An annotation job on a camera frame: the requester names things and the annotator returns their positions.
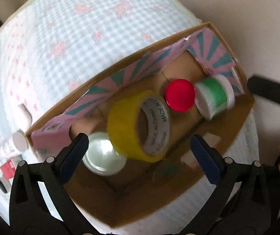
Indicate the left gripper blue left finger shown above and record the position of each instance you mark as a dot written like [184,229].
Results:
[59,172]

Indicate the green labelled white jar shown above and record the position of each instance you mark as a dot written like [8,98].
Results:
[214,95]

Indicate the red round lid container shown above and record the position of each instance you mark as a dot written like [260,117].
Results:
[180,95]

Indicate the white pill bottle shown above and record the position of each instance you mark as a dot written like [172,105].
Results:
[14,145]

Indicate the small black white cap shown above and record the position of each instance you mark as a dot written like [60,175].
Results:
[5,185]

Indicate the blue pink checkered bedsheet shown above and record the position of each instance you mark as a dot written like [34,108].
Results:
[48,48]

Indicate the yellow packing tape roll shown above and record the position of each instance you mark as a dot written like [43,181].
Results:
[139,127]

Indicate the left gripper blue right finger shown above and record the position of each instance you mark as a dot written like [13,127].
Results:
[219,173]

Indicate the red white small box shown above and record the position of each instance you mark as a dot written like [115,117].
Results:
[8,169]

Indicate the white earbuds case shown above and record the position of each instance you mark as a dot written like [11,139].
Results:
[25,117]

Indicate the cardboard box pink teal flaps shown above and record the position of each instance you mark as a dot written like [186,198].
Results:
[141,192]

